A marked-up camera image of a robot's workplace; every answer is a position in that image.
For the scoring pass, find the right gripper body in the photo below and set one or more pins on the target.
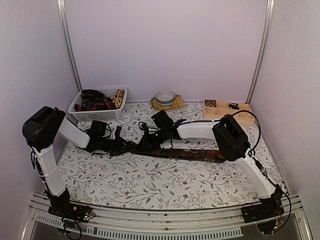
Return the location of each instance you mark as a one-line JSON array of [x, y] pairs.
[[155, 141]]

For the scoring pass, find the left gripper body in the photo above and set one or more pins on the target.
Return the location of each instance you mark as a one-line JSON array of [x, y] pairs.
[[115, 148]]

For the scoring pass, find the brown green patterned tie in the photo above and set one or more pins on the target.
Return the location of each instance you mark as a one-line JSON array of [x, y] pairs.
[[203, 155]]

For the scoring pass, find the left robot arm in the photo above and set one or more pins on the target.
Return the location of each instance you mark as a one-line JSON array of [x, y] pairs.
[[47, 129]]

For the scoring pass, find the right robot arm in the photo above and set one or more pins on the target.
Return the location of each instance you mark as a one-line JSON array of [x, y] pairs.
[[233, 146]]

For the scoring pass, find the white plastic basket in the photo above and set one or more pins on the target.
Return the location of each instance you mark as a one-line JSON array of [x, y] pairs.
[[99, 115]]

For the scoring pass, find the floral tablecloth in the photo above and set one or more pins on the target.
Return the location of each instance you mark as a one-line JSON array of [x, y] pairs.
[[141, 182]]

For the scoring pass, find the yellow woven mat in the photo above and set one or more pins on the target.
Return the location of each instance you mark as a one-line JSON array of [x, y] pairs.
[[177, 103]]

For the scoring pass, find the yellow spotted tie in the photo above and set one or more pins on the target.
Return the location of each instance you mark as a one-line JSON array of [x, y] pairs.
[[117, 100]]

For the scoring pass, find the dark red patterned tie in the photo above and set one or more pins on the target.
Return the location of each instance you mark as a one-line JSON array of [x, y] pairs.
[[93, 100]]

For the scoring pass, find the rolled dark patterned tie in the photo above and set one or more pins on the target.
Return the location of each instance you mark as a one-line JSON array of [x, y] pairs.
[[210, 103]]

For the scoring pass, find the wooden compartment box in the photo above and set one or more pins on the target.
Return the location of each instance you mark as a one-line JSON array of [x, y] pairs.
[[221, 109]]

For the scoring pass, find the rolled black tie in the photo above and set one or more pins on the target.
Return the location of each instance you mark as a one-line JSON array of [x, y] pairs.
[[233, 106]]

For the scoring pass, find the clear drinking glass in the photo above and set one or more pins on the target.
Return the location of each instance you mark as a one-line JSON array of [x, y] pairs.
[[278, 174]]

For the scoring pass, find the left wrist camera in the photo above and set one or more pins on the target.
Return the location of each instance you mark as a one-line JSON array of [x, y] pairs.
[[117, 132]]

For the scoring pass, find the front metal rail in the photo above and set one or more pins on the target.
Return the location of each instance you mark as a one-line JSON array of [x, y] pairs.
[[109, 223]]

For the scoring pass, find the left metal frame post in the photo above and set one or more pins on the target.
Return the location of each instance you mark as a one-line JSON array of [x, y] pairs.
[[61, 7]]

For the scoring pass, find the metal frame post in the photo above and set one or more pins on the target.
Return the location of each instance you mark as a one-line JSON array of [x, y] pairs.
[[270, 5], [61, 7]]

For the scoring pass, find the right metal frame post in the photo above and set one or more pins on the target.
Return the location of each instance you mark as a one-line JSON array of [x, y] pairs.
[[270, 5]]

